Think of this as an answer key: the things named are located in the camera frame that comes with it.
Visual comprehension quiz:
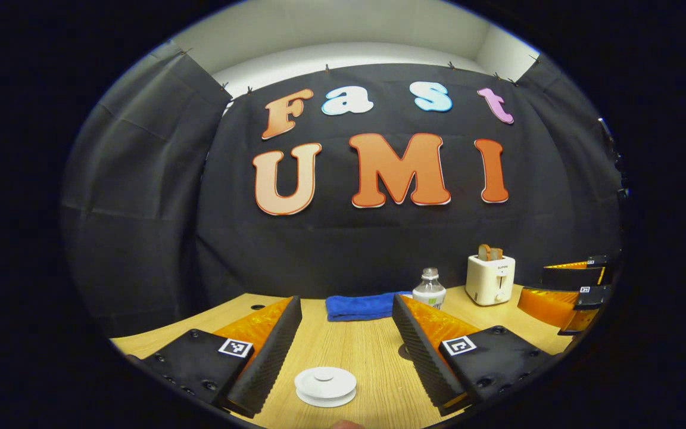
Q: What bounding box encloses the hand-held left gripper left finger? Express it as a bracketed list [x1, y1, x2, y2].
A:
[126, 296, 303, 419]

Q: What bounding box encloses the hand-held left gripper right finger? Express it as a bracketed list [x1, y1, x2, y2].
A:
[392, 294, 552, 416]

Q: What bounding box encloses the white teacup lid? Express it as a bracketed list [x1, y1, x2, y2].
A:
[294, 366, 358, 399]

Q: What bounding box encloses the clear water bottle white label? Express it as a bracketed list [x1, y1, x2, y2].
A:
[412, 268, 447, 311]

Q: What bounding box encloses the blue folded towel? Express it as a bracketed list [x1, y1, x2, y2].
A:
[326, 291, 413, 322]

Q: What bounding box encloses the white toaster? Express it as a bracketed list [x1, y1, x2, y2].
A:
[466, 254, 516, 307]

